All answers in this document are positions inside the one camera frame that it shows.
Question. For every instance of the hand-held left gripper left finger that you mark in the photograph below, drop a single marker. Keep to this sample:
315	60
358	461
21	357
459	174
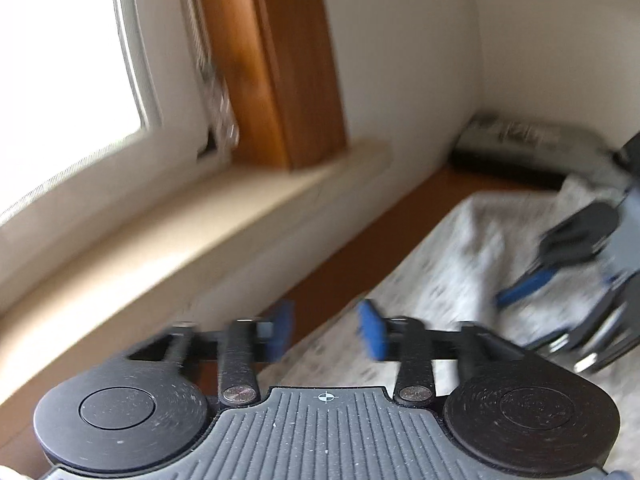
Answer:
281	330

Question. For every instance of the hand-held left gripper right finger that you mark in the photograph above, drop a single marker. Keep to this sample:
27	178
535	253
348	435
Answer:
372	330

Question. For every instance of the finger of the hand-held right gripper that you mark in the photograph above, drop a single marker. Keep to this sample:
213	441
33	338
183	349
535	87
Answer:
610	325
580	232

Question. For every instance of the white diamond-patterned pajama garment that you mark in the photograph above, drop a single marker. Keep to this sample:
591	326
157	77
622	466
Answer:
450	260

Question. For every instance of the grey printed garment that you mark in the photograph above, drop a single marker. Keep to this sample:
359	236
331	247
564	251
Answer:
525	132

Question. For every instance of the beige window sill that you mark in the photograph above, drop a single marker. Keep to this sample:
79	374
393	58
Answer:
200	220

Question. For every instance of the wooden window trim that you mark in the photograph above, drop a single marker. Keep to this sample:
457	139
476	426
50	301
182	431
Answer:
270	60

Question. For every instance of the white framed window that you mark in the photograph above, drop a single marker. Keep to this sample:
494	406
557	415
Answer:
65	60

